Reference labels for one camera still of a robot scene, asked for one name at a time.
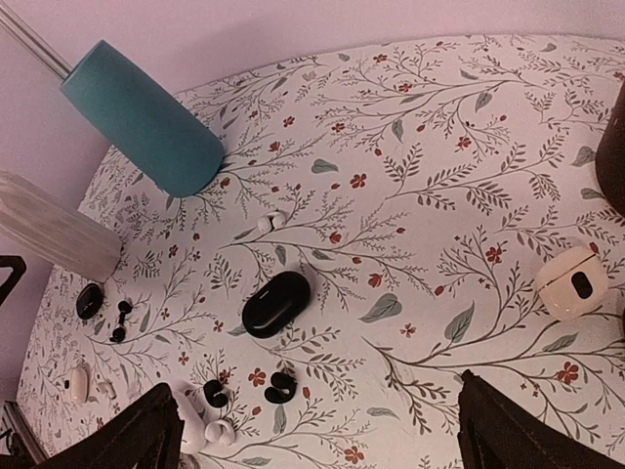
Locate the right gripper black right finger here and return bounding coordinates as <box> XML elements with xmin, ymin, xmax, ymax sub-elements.
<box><xmin>458</xmin><ymin>369</ymin><xmax>624</xmax><ymax>468</ymax></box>

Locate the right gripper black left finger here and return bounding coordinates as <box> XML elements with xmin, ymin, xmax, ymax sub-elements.
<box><xmin>38</xmin><ymin>383</ymin><xmax>184</xmax><ymax>469</ymax></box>

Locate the black oval charging case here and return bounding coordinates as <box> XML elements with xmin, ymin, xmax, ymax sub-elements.
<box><xmin>241</xmin><ymin>271</ymin><xmax>312</xmax><ymax>339</ymax></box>

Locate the white open charging case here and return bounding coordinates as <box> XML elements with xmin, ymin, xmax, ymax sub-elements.
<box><xmin>172</xmin><ymin>391</ymin><xmax>207</xmax><ymax>454</ymax></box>

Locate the small white earbud case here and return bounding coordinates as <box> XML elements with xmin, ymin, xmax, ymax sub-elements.
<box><xmin>66</xmin><ymin>366</ymin><xmax>90</xmax><ymax>405</ymax></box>

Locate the small black earbud case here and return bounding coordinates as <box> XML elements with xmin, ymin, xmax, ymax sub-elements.
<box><xmin>75</xmin><ymin>283</ymin><xmax>104</xmax><ymax>320</ymax></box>

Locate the cream earbud case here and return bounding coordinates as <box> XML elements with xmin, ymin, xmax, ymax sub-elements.
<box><xmin>535</xmin><ymin>246</ymin><xmax>608</xmax><ymax>321</ymax></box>

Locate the white stem earbud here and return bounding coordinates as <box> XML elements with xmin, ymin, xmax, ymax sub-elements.
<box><xmin>96</xmin><ymin>381</ymin><xmax>116</xmax><ymax>400</ymax></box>

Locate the white clip earbud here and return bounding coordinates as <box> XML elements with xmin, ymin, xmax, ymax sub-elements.
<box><xmin>204</xmin><ymin>419</ymin><xmax>235</xmax><ymax>446</ymax></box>

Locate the black stem earbud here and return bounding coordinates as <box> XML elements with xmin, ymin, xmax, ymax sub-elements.
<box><xmin>118</xmin><ymin>301</ymin><xmax>133</xmax><ymax>315</ymax></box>
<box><xmin>109</xmin><ymin>318</ymin><xmax>126</xmax><ymax>344</ymax></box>

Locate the floral table cloth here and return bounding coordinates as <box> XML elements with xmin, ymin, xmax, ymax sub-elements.
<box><xmin>17</xmin><ymin>35</ymin><xmax>624</xmax><ymax>468</ymax></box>

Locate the clear plastic cup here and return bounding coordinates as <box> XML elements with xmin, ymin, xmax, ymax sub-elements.
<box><xmin>1</xmin><ymin>171</ymin><xmax>122</xmax><ymax>283</ymax></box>

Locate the white earbud on cloth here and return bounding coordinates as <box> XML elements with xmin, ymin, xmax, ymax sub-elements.
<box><xmin>257</xmin><ymin>210</ymin><xmax>286</xmax><ymax>235</ymax></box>

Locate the teal cup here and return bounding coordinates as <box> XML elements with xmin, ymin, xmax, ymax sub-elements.
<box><xmin>61</xmin><ymin>40</ymin><xmax>225</xmax><ymax>198</ymax></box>

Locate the dark brown tall cup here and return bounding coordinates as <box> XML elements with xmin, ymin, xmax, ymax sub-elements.
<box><xmin>595</xmin><ymin>85</ymin><xmax>625</xmax><ymax>216</ymax></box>

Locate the left aluminium frame post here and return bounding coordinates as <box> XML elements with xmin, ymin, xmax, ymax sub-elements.
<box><xmin>0</xmin><ymin>1</ymin><xmax>72</xmax><ymax>80</ymax></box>

